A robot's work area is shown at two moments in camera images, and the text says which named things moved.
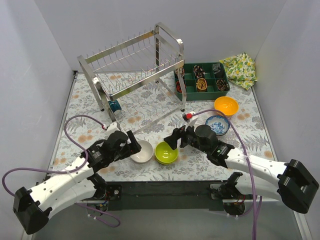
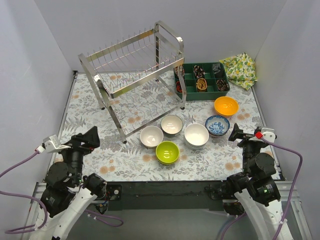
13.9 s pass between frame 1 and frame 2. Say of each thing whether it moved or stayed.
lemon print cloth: stayed
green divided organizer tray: stayed
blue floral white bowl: stayed
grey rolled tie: stayed
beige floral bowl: moved
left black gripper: moved
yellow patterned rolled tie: stayed
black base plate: stayed
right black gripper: moved
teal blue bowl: moved
